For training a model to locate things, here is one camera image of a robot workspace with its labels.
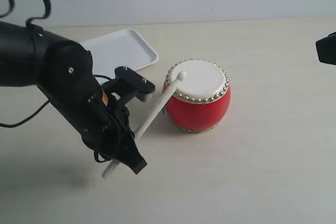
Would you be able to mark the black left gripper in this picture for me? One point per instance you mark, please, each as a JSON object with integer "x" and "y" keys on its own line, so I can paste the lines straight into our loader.
{"x": 100, "y": 120}

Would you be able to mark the worn white wooden drumstick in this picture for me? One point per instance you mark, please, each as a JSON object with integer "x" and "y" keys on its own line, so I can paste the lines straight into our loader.
{"x": 158, "y": 106}

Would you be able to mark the white rectangular plastic tray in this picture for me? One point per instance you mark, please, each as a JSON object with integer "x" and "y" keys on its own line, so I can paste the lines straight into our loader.
{"x": 121, "y": 48}

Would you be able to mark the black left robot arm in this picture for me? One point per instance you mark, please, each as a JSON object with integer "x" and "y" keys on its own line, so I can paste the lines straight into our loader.
{"x": 62, "y": 70}

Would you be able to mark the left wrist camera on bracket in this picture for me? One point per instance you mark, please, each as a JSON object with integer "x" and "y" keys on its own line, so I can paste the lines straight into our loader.
{"x": 128, "y": 84}

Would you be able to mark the red drum with studs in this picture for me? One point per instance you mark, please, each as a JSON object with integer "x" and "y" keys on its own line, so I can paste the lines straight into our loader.
{"x": 202, "y": 99}

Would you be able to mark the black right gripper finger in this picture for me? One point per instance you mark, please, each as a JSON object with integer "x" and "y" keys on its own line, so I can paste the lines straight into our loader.
{"x": 326, "y": 49}

